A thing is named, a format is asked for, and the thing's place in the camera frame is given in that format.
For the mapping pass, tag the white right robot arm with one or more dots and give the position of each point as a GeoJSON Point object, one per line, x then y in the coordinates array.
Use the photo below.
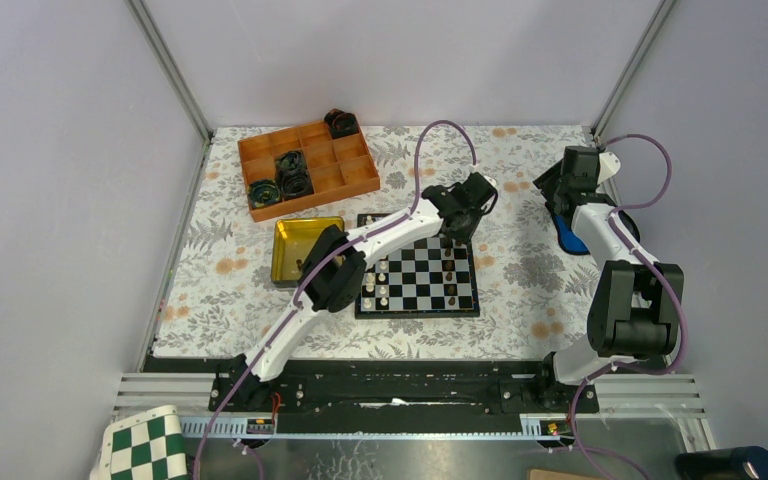
{"type": "Point", "coordinates": [634, 311]}

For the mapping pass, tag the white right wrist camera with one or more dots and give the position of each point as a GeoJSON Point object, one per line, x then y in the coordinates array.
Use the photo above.
{"type": "Point", "coordinates": [609, 166]}

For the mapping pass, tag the black white chess board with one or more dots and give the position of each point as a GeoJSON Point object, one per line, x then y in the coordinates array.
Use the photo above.
{"type": "Point", "coordinates": [416, 281]}

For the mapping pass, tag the blue black cloth pouch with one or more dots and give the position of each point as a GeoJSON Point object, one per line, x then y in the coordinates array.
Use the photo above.
{"type": "Point", "coordinates": [572, 245]}

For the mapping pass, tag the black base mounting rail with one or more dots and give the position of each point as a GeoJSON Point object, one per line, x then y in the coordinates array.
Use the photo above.
{"type": "Point", "coordinates": [401, 397]}

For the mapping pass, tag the floral patterned table mat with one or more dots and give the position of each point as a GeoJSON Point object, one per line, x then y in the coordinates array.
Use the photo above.
{"type": "Point", "coordinates": [534, 298]}

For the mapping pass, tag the row of white chess pieces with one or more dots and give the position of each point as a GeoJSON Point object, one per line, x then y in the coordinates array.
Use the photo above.
{"type": "Point", "coordinates": [375, 294]}

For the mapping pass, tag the dark cylinder bottom right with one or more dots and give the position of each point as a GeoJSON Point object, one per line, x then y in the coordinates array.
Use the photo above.
{"type": "Point", "coordinates": [739, 463]}

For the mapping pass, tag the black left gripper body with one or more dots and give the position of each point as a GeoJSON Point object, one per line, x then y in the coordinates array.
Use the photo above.
{"type": "Point", "coordinates": [462, 227]}

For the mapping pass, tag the green white checkered mat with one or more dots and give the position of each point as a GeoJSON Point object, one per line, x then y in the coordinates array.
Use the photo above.
{"type": "Point", "coordinates": [146, 446]}

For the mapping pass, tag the black roll in tray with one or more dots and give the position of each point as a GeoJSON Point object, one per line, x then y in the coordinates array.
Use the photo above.
{"type": "Point", "coordinates": [292, 175]}

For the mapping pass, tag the black roll at tray corner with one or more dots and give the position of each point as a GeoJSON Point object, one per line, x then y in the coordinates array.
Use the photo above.
{"type": "Point", "coordinates": [341, 124]}

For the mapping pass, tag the orange compartment organizer tray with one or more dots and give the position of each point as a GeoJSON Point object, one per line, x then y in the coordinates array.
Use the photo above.
{"type": "Point", "coordinates": [335, 169]}

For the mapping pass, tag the gold metal tin tray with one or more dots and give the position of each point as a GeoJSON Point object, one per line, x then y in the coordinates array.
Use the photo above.
{"type": "Point", "coordinates": [293, 241]}

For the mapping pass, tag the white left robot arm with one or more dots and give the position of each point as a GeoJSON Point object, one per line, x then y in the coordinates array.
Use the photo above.
{"type": "Point", "coordinates": [334, 270]}

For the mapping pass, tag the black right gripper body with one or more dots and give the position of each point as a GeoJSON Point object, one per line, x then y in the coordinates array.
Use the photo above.
{"type": "Point", "coordinates": [550, 183]}

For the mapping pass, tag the black roll front tray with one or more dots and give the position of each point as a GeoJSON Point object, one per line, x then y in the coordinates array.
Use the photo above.
{"type": "Point", "coordinates": [265, 192]}

